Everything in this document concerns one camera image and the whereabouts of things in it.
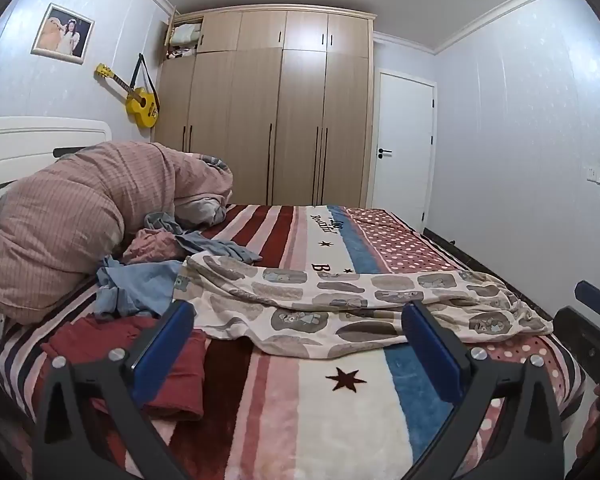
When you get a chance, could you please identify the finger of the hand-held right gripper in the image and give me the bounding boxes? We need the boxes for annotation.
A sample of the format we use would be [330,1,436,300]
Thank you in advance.
[574,281,600,313]
[552,306,600,363]

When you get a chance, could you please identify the white bed headboard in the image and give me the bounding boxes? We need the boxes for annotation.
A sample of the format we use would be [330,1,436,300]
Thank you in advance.
[0,116,112,196]

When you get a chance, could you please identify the folded pale bedding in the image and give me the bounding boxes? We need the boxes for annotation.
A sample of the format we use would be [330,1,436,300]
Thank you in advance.
[171,23,202,49]

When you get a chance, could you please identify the white door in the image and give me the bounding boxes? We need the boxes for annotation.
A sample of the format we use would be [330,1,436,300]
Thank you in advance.
[367,69,438,233]

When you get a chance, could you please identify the pink crumpled cloth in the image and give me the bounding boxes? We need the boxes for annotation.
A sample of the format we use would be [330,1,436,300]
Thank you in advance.
[122,228,188,266]

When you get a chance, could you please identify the dark red garment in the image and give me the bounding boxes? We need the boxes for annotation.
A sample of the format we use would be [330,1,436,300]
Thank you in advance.
[41,316,207,423]

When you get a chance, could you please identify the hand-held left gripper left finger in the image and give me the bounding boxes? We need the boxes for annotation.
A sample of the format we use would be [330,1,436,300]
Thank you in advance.
[32,300,198,480]

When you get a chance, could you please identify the striped star print blanket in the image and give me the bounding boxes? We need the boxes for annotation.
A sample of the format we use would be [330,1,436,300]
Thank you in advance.
[0,203,596,480]

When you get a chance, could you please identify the wooden wardrobe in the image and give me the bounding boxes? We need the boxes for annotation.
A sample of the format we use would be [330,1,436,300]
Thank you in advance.
[152,4,377,209]

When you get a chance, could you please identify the light blue garment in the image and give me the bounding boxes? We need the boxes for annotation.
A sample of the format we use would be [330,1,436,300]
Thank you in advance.
[96,255,188,320]

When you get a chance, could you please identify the pink striped duvet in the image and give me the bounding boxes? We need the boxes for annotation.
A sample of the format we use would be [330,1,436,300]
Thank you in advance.
[0,141,234,325]

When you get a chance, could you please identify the framed wall photo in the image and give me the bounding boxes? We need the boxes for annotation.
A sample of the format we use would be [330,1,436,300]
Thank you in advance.
[30,2,96,65]

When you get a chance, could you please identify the yellow guitar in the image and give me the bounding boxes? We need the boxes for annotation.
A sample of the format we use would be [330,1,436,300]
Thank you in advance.
[96,52,161,128]

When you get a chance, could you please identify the grey-blue garment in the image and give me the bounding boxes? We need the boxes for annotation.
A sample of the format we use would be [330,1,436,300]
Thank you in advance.
[145,211,263,266]

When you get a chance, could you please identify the cream bear print pants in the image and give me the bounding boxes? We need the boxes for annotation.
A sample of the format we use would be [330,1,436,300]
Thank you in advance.
[172,251,554,359]

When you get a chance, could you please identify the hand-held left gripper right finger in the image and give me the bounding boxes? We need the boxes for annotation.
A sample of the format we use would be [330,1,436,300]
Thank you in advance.
[401,300,566,480]

